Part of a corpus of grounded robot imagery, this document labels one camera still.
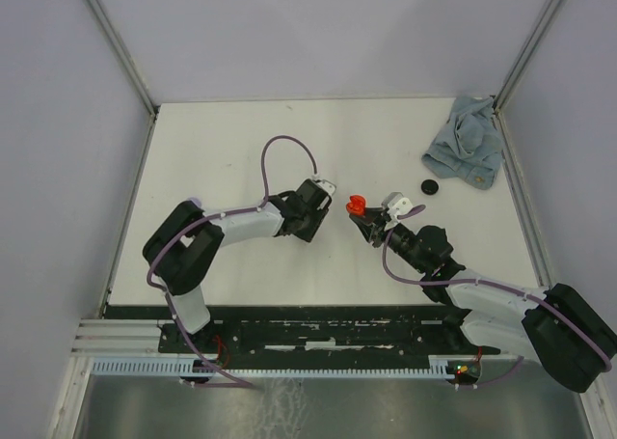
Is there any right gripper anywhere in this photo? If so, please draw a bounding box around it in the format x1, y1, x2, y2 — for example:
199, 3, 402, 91
349, 206, 426, 273

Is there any blue denim cloth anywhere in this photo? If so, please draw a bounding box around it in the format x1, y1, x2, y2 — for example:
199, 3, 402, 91
421, 96, 503, 190

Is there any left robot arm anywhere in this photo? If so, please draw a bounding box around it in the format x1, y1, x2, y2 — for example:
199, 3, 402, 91
143, 178, 335, 352

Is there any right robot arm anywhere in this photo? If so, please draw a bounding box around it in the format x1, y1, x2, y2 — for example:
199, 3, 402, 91
346, 204, 616, 393

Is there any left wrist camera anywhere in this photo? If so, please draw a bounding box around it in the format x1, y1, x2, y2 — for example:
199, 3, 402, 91
312, 177, 336, 198

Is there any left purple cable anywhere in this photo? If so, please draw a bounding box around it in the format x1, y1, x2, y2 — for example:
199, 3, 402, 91
146, 135, 322, 390

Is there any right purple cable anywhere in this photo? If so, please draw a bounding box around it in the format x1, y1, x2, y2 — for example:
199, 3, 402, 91
380, 205, 611, 387

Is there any right aluminium frame post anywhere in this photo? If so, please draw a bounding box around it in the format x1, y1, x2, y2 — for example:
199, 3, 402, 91
494, 0, 567, 112

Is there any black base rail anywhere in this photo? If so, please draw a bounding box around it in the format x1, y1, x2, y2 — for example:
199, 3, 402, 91
158, 305, 499, 370

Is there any purple cable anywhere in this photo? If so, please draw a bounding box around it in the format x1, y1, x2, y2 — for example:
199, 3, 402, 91
380, 205, 611, 387
146, 135, 322, 390

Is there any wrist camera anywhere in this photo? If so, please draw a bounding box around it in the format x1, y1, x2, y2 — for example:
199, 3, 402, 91
312, 177, 336, 198
381, 192, 414, 220

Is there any aluminium frame post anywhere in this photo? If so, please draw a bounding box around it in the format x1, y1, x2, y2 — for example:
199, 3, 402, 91
83, 0, 158, 116
494, 0, 567, 112

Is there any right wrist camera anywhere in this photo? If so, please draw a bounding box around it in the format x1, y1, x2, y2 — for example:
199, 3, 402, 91
381, 192, 414, 220

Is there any left aluminium frame post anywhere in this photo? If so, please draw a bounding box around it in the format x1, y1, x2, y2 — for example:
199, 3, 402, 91
83, 0, 158, 116

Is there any white cable duct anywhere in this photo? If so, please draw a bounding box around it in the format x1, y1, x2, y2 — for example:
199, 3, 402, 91
91, 354, 457, 380

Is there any black earbud charging case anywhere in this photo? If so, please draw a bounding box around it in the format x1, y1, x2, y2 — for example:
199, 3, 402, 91
420, 179, 439, 196

